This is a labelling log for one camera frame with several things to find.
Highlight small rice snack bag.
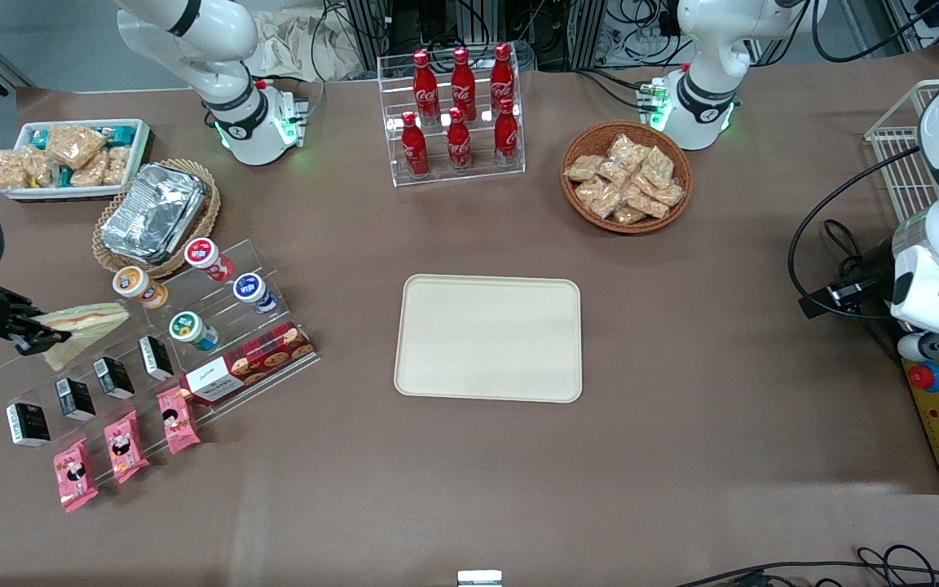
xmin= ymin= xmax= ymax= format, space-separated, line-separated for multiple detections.
xmin=70 ymin=155 xmax=110 ymax=189
xmin=0 ymin=149 xmax=31 ymax=193
xmin=25 ymin=147 xmax=60 ymax=188
xmin=103 ymin=147 xmax=133 ymax=188

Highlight clear acrylic bottle rack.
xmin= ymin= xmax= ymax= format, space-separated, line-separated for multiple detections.
xmin=377 ymin=45 xmax=527 ymax=188

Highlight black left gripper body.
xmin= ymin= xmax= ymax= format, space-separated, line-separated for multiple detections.
xmin=844 ymin=241 xmax=897 ymax=316

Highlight pink snack packet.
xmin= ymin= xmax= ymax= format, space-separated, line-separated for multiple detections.
xmin=104 ymin=410 xmax=150 ymax=485
xmin=156 ymin=387 xmax=202 ymax=455
xmin=52 ymin=438 xmax=99 ymax=513

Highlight aluminium frame with cables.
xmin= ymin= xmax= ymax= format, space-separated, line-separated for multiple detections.
xmin=343 ymin=0 xmax=687 ymax=73

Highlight red lid yogurt cup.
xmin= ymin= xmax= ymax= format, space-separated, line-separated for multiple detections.
xmin=184 ymin=236 xmax=236 ymax=283

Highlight orange lid yogurt cup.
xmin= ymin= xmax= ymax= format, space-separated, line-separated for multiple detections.
xmin=112 ymin=266 xmax=170 ymax=311

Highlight white plastic bin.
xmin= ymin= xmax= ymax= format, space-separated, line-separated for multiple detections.
xmin=0 ymin=118 xmax=152 ymax=202

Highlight crumpled beige paper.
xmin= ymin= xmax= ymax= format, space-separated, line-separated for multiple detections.
xmin=240 ymin=11 xmax=366 ymax=82

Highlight long black looped cable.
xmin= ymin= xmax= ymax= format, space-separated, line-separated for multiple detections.
xmin=787 ymin=145 xmax=924 ymax=320

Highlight red cola bottle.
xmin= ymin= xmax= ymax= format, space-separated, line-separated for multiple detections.
xmin=494 ymin=98 xmax=520 ymax=168
xmin=446 ymin=107 xmax=473 ymax=173
xmin=412 ymin=50 xmax=441 ymax=125
xmin=451 ymin=46 xmax=478 ymax=121
xmin=490 ymin=42 xmax=517 ymax=115
xmin=401 ymin=111 xmax=430 ymax=179

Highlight black cable bundle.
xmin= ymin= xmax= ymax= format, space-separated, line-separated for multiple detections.
xmin=822 ymin=218 xmax=868 ymax=280

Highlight stack of foil containers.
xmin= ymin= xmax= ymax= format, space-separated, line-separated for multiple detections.
xmin=100 ymin=161 xmax=209 ymax=266

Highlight small black carton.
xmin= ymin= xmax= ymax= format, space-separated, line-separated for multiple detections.
xmin=55 ymin=377 xmax=97 ymax=422
xmin=6 ymin=402 xmax=52 ymax=448
xmin=93 ymin=356 xmax=136 ymax=400
xmin=138 ymin=335 xmax=175 ymax=382

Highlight round brown wicker basket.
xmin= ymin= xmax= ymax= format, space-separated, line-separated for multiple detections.
xmin=560 ymin=121 xmax=694 ymax=236

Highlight blue lid yogurt cup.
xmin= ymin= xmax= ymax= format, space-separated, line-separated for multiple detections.
xmin=232 ymin=272 xmax=280 ymax=316

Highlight brown table cover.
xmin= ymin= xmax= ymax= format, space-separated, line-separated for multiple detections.
xmin=0 ymin=45 xmax=939 ymax=587

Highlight triangle sandwich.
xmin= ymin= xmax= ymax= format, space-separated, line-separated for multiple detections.
xmin=39 ymin=302 xmax=133 ymax=372

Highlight clear acrylic stepped display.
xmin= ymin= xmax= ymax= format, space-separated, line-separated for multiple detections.
xmin=0 ymin=238 xmax=323 ymax=490

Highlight green lid yogurt cup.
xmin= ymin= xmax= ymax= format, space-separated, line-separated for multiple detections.
xmin=169 ymin=311 xmax=221 ymax=352

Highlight red cookie box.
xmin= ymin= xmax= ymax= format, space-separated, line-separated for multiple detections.
xmin=180 ymin=320 xmax=317 ymax=407

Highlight oval wicker basket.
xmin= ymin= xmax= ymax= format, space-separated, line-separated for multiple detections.
xmin=92 ymin=158 xmax=222 ymax=280

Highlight white wire rack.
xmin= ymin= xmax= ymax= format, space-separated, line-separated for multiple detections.
xmin=864 ymin=79 xmax=939 ymax=226

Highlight beige plastic tray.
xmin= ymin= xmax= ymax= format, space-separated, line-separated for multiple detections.
xmin=394 ymin=274 xmax=584 ymax=404

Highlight large rice snack bag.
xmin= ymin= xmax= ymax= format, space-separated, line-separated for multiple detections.
xmin=46 ymin=124 xmax=108 ymax=169

